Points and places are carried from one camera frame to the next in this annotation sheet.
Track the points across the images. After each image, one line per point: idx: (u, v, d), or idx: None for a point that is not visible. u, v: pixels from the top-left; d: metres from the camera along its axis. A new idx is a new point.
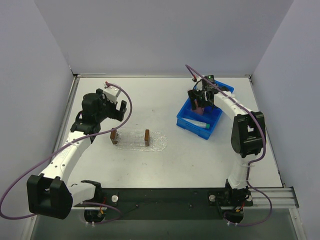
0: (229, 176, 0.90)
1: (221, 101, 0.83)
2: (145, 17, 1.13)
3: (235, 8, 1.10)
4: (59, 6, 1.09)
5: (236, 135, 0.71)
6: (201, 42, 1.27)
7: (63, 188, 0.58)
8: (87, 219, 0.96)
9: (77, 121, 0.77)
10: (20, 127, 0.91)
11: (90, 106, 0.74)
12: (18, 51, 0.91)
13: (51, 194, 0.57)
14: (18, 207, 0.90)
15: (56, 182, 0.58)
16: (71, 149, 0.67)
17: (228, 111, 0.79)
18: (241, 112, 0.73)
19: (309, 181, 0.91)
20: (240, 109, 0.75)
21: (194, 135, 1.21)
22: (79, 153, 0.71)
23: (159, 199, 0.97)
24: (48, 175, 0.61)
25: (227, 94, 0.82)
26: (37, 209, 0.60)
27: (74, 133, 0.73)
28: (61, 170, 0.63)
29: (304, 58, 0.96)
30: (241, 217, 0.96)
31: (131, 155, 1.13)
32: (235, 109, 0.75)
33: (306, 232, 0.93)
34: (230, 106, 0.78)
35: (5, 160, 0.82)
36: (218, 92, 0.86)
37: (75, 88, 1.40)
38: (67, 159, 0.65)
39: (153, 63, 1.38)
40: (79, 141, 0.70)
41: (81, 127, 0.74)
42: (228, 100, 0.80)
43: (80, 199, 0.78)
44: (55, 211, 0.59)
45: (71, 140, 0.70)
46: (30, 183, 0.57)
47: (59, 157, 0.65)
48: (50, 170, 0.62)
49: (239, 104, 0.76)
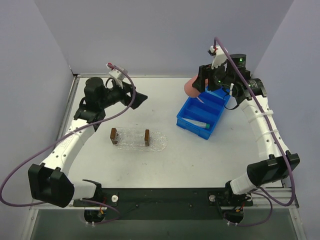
0: (232, 179, 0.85)
1: (252, 117, 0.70)
2: (146, 17, 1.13)
3: (235, 8, 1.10)
4: (58, 6, 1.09)
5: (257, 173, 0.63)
6: (201, 42, 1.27)
7: (63, 179, 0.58)
8: (87, 219, 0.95)
9: (81, 108, 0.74)
10: (19, 127, 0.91)
11: (93, 93, 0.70)
12: (18, 51, 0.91)
13: (52, 184, 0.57)
14: (17, 210, 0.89)
15: (57, 172, 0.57)
16: (73, 139, 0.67)
17: (257, 135, 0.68)
18: (274, 150, 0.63)
19: (309, 180, 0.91)
20: (274, 142, 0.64)
21: (194, 135, 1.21)
22: (81, 142, 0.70)
23: (159, 199, 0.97)
24: (49, 166, 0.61)
25: (263, 112, 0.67)
26: (40, 197, 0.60)
27: (77, 120, 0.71)
28: (62, 160, 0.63)
29: (305, 58, 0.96)
30: (241, 217, 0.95)
31: (131, 155, 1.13)
32: (267, 142, 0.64)
33: (306, 232, 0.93)
34: (263, 132, 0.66)
35: (4, 159, 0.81)
36: (251, 98, 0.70)
37: (75, 88, 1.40)
38: (68, 150, 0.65)
39: (154, 63, 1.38)
40: (82, 131, 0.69)
41: (85, 115, 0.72)
42: (263, 120, 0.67)
43: (81, 196, 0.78)
44: (57, 199, 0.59)
45: (73, 129, 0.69)
46: (32, 171, 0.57)
47: (60, 147, 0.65)
48: (52, 160, 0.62)
49: (275, 135, 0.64)
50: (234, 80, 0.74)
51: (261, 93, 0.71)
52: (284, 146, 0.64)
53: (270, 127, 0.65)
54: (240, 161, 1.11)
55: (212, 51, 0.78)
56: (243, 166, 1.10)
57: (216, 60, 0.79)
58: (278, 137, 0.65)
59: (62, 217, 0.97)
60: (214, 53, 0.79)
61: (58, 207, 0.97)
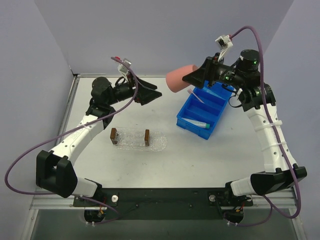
0: (232, 181, 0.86)
1: (259, 127, 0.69)
2: (146, 17, 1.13)
3: (235, 8, 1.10)
4: (59, 6, 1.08)
5: (263, 185, 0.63)
6: (201, 42, 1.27)
7: (69, 168, 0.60)
8: (87, 219, 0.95)
9: (92, 106, 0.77)
10: (19, 127, 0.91)
11: (99, 97, 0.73)
12: (18, 50, 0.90)
13: (58, 172, 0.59)
14: (16, 209, 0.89)
15: (64, 160, 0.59)
16: (83, 132, 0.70)
17: (264, 146, 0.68)
18: (281, 163, 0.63)
19: (310, 180, 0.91)
20: (281, 155, 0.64)
21: (194, 134, 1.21)
22: (90, 135, 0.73)
23: (159, 199, 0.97)
24: (57, 153, 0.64)
25: (272, 123, 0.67)
26: (44, 184, 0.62)
27: (89, 116, 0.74)
28: (70, 150, 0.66)
29: (306, 57, 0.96)
30: (241, 217, 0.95)
31: (131, 155, 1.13)
32: (275, 154, 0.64)
33: (306, 232, 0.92)
34: (270, 144, 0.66)
35: (4, 159, 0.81)
36: (259, 107, 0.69)
37: (75, 89, 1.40)
38: (77, 141, 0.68)
39: (154, 63, 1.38)
40: (92, 125, 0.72)
41: (96, 112, 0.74)
42: (271, 131, 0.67)
43: (81, 193, 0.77)
44: (60, 188, 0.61)
45: (84, 123, 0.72)
46: (40, 157, 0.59)
47: (70, 138, 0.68)
48: (60, 148, 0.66)
49: (282, 148, 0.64)
50: (243, 84, 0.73)
51: (270, 101, 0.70)
52: (291, 159, 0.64)
53: (279, 139, 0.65)
54: (240, 161, 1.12)
55: (223, 41, 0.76)
56: (243, 166, 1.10)
57: (224, 52, 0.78)
58: (286, 150, 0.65)
59: (62, 216, 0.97)
60: (225, 44, 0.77)
61: (58, 207, 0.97)
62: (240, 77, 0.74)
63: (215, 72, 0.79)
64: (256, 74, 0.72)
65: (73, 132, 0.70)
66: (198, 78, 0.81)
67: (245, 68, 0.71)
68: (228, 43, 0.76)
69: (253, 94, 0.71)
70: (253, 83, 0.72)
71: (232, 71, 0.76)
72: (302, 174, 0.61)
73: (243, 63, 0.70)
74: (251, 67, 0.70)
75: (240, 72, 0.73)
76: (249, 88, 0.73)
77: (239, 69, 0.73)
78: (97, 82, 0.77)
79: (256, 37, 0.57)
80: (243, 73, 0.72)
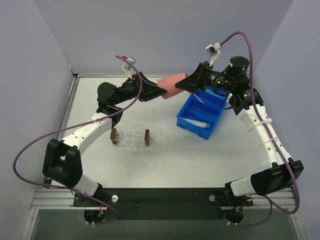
0: (232, 182, 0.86)
1: (251, 126, 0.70)
2: (146, 17, 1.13)
3: (236, 8, 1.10)
4: (59, 6, 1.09)
5: (261, 183, 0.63)
6: (201, 42, 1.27)
7: (76, 158, 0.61)
8: (87, 219, 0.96)
9: (101, 105, 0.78)
10: (19, 126, 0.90)
11: (105, 102, 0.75)
12: (18, 50, 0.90)
13: (65, 160, 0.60)
14: (17, 209, 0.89)
15: (73, 149, 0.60)
16: (93, 127, 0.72)
17: (258, 143, 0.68)
18: (277, 158, 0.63)
19: (310, 180, 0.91)
20: (276, 150, 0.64)
21: (194, 134, 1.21)
22: (99, 131, 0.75)
23: (159, 199, 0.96)
24: (67, 143, 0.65)
25: (262, 120, 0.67)
26: (50, 173, 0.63)
27: (99, 113, 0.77)
28: (80, 141, 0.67)
29: (306, 56, 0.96)
30: (240, 217, 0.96)
31: (131, 155, 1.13)
32: (269, 150, 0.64)
33: (306, 232, 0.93)
34: (263, 141, 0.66)
35: (4, 159, 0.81)
36: (248, 107, 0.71)
37: (75, 89, 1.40)
38: (87, 134, 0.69)
39: (153, 63, 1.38)
40: (102, 122, 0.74)
41: (106, 112, 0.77)
42: (262, 128, 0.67)
43: (82, 189, 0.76)
44: (65, 179, 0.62)
45: (95, 119, 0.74)
46: (51, 145, 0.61)
47: (80, 130, 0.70)
48: (71, 138, 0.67)
49: (276, 143, 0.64)
50: (233, 89, 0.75)
51: (258, 102, 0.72)
52: (286, 153, 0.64)
53: (271, 135, 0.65)
54: (240, 161, 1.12)
55: (214, 48, 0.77)
56: (243, 166, 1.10)
57: (214, 58, 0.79)
58: (279, 145, 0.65)
59: (62, 216, 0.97)
60: (216, 51, 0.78)
61: (59, 207, 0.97)
62: (230, 82, 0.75)
63: (207, 78, 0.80)
64: (245, 79, 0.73)
65: (82, 126, 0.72)
66: (192, 84, 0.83)
67: (235, 74, 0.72)
68: (219, 51, 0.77)
69: (241, 97, 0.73)
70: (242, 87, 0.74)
71: (223, 77, 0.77)
72: (299, 168, 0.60)
73: (232, 69, 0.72)
74: (240, 73, 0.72)
75: (230, 77, 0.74)
76: (239, 92, 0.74)
77: (229, 74, 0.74)
78: (102, 88, 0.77)
79: (248, 41, 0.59)
80: (233, 78, 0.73)
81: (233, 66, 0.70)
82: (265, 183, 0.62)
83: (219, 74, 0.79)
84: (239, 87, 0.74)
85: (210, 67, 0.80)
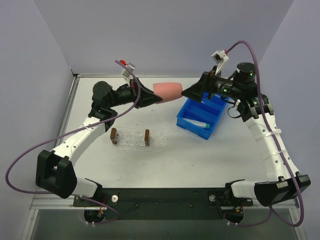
0: (234, 183, 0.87)
1: (259, 136, 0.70)
2: (146, 17, 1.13)
3: (236, 8, 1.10)
4: (59, 6, 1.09)
5: (266, 195, 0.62)
6: (201, 42, 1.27)
7: (69, 168, 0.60)
8: (87, 219, 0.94)
9: (94, 108, 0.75)
10: (19, 127, 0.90)
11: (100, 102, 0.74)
12: (18, 51, 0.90)
13: (58, 172, 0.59)
14: (16, 209, 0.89)
15: (64, 161, 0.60)
16: (85, 134, 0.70)
17: (265, 155, 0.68)
18: (284, 172, 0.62)
19: (311, 180, 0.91)
20: (284, 163, 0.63)
21: (194, 135, 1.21)
22: (92, 137, 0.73)
23: (159, 199, 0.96)
24: (58, 153, 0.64)
25: (271, 131, 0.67)
26: (43, 183, 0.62)
27: (91, 118, 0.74)
28: (72, 151, 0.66)
29: (307, 56, 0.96)
30: (241, 217, 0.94)
31: (131, 155, 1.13)
32: (277, 163, 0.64)
33: (306, 232, 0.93)
34: (271, 152, 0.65)
35: (3, 159, 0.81)
36: (258, 116, 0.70)
37: (75, 89, 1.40)
38: (79, 142, 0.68)
39: (154, 63, 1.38)
40: (94, 127, 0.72)
41: (101, 115, 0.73)
42: (271, 140, 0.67)
43: (81, 193, 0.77)
44: (58, 189, 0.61)
45: (87, 124, 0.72)
46: (41, 156, 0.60)
47: (71, 139, 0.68)
48: (62, 148, 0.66)
49: (283, 156, 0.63)
50: (241, 95, 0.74)
51: (267, 111, 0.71)
52: (293, 167, 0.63)
53: (279, 147, 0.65)
54: (240, 161, 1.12)
55: (220, 55, 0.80)
56: (243, 166, 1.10)
57: (221, 66, 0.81)
58: (287, 158, 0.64)
59: (62, 217, 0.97)
60: (221, 58, 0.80)
61: (59, 207, 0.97)
62: (238, 89, 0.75)
63: (214, 85, 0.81)
64: (253, 85, 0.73)
65: (74, 133, 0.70)
66: (197, 93, 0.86)
67: (242, 80, 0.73)
68: (224, 57, 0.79)
69: (251, 104, 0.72)
70: (250, 93, 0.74)
71: (230, 84, 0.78)
72: (306, 183, 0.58)
73: (239, 75, 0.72)
74: (247, 79, 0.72)
75: (238, 84, 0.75)
76: (247, 98, 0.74)
77: (236, 81, 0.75)
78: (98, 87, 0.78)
79: (250, 48, 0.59)
80: (240, 84, 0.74)
81: (240, 71, 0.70)
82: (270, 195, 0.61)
83: (225, 81, 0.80)
84: (246, 93, 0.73)
85: (215, 75, 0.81)
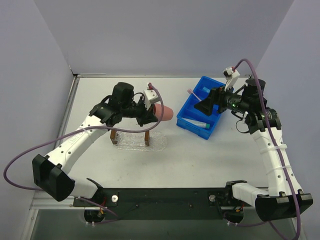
0: (238, 183, 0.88)
1: (264, 149, 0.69)
2: (146, 16, 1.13)
3: (236, 8, 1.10)
4: (59, 6, 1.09)
5: (266, 209, 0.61)
6: (201, 42, 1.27)
7: (62, 177, 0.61)
8: (87, 219, 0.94)
9: (98, 105, 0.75)
10: (19, 127, 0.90)
11: (120, 93, 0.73)
12: (18, 51, 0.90)
13: (51, 179, 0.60)
14: (16, 209, 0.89)
15: (57, 169, 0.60)
16: (83, 136, 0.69)
17: (268, 169, 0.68)
18: (286, 187, 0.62)
19: (312, 181, 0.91)
20: (286, 179, 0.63)
21: (194, 134, 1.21)
22: (90, 140, 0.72)
23: (159, 199, 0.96)
24: (52, 159, 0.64)
25: (276, 145, 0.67)
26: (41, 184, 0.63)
27: (92, 117, 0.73)
28: (66, 157, 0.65)
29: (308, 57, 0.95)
30: (241, 217, 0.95)
31: (131, 156, 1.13)
32: (279, 178, 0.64)
33: (306, 232, 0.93)
34: (274, 167, 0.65)
35: (3, 159, 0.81)
36: (264, 129, 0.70)
37: (75, 88, 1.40)
38: (74, 148, 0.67)
39: (154, 63, 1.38)
40: (93, 130, 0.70)
41: (102, 112, 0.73)
42: (275, 154, 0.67)
43: (80, 193, 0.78)
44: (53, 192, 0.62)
45: (86, 126, 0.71)
46: (36, 161, 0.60)
47: (67, 143, 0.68)
48: (57, 154, 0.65)
49: (287, 172, 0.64)
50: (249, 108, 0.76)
51: (275, 124, 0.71)
52: (296, 183, 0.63)
53: (283, 162, 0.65)
54: (240, 161, 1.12)
55: (228, 72, 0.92)
56: (243, 166, 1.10)
57: (229, 82, 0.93)
58: (290, 174, 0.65)
59: (62, 217, 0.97)
60: (230, 75, 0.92)
61: (59, 207, 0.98)
62: (246, 103, 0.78)
63: (222, 100, 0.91)
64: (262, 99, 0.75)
65: (72, 136, 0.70)
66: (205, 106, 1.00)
67: (251, 93, 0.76)
68: (232, 74, 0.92)
69: (258, 117, 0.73)
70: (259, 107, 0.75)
71: (238, 99, 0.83)
72: (308, 202, 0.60)
73: (247, 89, 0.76)
74: (255, 92, 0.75)
75: (246, 98, 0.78)
76: (256, 111, 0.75)
77: (244, 96, 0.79)
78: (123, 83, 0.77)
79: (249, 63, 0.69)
80: (248, 98, 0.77)
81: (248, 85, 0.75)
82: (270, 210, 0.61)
83: (233, 96, 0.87)
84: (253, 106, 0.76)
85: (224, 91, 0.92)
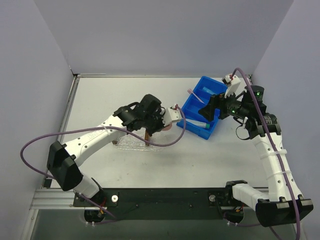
0: (234, 185, 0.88)
1: (264, 154, 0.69)
2: (146, 16, 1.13)
3: (236, 8, 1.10)
4: (59, 6, 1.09)
5: (266, 215, 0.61)
6: (201, 42, 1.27)
7: (72, 168, 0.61)
8: (87, 219, 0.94)
9: (124, 107, 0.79)
10: (19, 126, 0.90)
11: (148, 102, 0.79)
12: (18, 51, 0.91)
13: (62, 167, 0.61)
14: (16, 209, 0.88)
15: (70, 160, 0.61)
16: (102, 134, 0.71)
17: (268, 174, 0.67)
18: (286, 193, 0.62)
19: (311, 181, 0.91)
20: (286, 185, 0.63)
21: (194, 134, 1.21)
22: (108, 140, 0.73)
23: (159, 199, 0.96)
24: (68, 149, 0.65)
25: (276, 150, 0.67)
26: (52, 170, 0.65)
27: (115, 117, 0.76)
28: (81, 150, 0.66)
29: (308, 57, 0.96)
30: (241, 217, 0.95)
31: (131, 156, 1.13)
32: (279, 184, 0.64)
33: (306, 231, 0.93)
34: (274, 172, 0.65)
35: (3, 159, 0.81)
36: (264, 134, 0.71)
37: (75, 88, 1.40)
38: (91, 143, 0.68)
39: (154, 63, 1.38)
40: (113, 130, 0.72)
41: (126, 114, 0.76)
42: (275, 159, 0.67)
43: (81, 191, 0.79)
44: (61, 181, 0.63)
45: (107, 124, 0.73)
46: (53, 147, 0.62)
47: (86, 136, 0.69)
48: (73, 145, 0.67)
49: (287, 177, 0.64)
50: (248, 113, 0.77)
51: (275, 130, 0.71)
52: (296, 189, 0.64)
53: (283, 168, 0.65)
54: (240, 161, 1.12)
55: (226, 80, 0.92)
56: (243, 166, 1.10)
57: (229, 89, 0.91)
58: (290, 179, 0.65)
59: (62, 217, 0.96)
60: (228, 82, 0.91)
61: (59, 207, 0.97)
62: (246, 109, 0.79)
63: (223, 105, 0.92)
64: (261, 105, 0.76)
65: (91, 131, 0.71)
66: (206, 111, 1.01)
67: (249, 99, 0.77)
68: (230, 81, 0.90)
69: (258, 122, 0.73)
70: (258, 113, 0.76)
71: (238, 106, 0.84)
72: (307, 207, 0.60)
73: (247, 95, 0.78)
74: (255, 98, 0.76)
75: (246, 105, 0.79)
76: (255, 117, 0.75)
77: (244, 102, 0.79)
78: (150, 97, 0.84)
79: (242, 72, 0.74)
80: (248, 104, 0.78)
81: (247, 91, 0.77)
82: (271, 216, 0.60)
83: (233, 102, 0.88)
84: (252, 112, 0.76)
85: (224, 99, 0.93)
